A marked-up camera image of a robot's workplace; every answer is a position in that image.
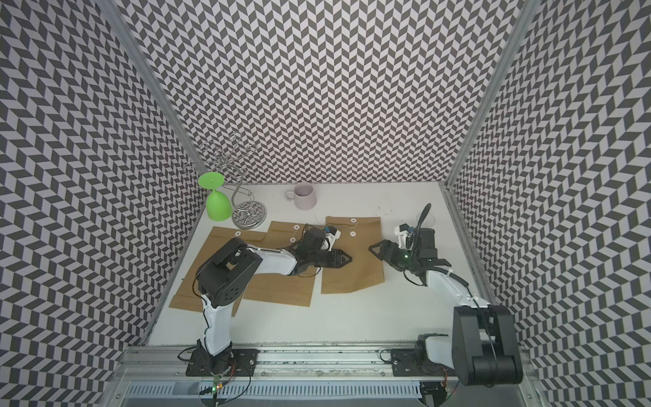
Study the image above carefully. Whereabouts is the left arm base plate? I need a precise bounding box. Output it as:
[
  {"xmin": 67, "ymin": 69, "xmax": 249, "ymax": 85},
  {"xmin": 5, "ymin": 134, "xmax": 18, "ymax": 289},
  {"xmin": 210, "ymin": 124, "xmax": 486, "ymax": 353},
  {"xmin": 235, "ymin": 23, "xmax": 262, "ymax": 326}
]
[{"xmin": 186, "ymin": 348, "xmax": 259, "ymax": 378}]

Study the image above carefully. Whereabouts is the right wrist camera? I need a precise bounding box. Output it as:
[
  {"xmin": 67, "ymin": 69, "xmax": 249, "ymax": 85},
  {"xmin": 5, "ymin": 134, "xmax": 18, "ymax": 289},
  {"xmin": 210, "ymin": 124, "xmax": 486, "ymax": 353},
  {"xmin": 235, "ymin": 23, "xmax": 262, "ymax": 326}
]
[{"xmin": 394, "ymin": 223, "xmax": 415, "ymax": 250}]

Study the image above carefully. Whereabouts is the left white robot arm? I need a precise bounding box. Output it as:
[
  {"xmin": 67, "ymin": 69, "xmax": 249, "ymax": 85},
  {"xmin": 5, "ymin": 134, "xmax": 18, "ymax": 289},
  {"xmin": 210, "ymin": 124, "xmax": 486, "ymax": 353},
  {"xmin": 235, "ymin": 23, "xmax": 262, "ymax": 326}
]
[{"xmin": 193, "ymin": 227, "xmax": 353, "ymax": 357}]

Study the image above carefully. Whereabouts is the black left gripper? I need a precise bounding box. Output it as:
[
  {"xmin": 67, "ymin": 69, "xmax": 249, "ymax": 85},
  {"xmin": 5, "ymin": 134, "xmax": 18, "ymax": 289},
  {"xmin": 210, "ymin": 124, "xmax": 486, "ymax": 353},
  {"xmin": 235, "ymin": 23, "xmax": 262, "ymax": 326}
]
[{"xmin": 309, "ymin": 248, "xmax": 354, "ymax": 269}]

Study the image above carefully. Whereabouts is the green plastic goblet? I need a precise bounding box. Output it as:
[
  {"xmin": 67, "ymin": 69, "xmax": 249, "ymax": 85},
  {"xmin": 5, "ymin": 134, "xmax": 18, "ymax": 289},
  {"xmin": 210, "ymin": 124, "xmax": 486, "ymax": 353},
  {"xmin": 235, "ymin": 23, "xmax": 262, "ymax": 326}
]
[{"xmin": 198, "ymin": 172, "xmax": 232, "ymax": 221}]

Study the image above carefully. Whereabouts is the aluminium front rail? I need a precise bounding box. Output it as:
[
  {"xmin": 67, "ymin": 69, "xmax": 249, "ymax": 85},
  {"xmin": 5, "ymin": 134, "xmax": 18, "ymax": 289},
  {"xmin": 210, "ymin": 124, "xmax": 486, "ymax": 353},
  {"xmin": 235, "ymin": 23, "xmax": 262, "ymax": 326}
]
[{"xmin": 120, "ymin": 342, "xmax": 445, "ymax": 381}]

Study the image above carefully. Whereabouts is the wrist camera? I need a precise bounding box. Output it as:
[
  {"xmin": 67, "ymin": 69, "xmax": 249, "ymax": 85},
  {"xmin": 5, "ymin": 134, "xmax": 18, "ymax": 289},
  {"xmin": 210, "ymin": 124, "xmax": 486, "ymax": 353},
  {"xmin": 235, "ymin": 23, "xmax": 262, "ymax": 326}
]
[
  {"xmin": 394, "ymin": 223, "xmax": 415, "ymax": 250},
  {"xmin": 321, "ymin": 227, "xmax": 341, "ymax": 251}
]

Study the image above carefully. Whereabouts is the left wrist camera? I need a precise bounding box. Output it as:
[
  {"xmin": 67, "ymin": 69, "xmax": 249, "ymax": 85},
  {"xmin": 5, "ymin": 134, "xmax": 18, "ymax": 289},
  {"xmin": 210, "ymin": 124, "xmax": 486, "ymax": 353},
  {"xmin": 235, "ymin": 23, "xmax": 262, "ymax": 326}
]
[{"xmin": 321, "ymin": 227, "xmax": 341, "ymax": 251}]

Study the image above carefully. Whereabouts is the brown file bag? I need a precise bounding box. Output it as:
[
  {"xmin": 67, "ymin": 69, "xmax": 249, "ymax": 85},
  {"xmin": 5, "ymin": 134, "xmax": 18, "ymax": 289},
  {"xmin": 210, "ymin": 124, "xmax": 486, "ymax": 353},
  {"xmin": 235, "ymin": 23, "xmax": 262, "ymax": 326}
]
[
  {"xmin": 170, "ymin": 227, "xmax": 270, "ymax": 316},
  {"xmin": 242, "ymin": 220, "xmax": 327, "ymax": 308},
  {"xmin": 321, "ymin": 216, "xmax": 385, "ymax": 294}
]

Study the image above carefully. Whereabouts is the metal wire cup rack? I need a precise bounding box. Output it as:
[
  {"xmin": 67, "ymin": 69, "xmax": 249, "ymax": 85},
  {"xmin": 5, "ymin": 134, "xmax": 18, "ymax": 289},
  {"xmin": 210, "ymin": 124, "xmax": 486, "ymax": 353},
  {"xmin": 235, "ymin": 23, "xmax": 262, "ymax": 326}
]
[{"xmin": 186, "ymin": 132, "xmax": 267, "ymax": 230}]

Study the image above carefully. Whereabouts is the pale pink ceramic mug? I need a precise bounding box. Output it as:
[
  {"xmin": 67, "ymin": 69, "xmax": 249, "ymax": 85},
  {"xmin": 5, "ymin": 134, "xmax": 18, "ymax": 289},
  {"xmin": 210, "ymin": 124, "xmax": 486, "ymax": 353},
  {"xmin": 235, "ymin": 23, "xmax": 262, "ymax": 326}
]
[{"xmin": 285, "ymin": 183, "xmax": 317, "ymax": 210}]

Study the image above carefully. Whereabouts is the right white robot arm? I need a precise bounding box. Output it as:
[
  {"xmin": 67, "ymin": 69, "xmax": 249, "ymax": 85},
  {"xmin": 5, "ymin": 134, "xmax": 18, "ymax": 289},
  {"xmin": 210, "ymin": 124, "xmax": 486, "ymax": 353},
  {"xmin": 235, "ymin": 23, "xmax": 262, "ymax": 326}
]
[{"xmin": 369, "ymin": 225, "xmax": 524, "ymax": 387}]

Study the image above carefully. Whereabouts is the clear plastic cup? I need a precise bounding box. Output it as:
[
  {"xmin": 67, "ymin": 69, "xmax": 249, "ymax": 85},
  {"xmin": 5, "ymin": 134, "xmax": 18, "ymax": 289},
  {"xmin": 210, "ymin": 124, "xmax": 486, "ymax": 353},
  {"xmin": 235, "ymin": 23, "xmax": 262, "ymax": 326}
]
[{"xmin": 421, "ymin": 212, "xmax": 437, "ymax": 229}]

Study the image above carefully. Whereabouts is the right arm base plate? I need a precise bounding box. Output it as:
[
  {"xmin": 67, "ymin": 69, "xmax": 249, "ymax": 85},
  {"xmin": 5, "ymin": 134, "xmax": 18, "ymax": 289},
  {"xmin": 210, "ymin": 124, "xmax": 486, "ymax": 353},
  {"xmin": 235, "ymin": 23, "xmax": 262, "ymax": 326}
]
[{"xmin": 390, "ymin": 349, "xmax": 457, "ymax": 377}]

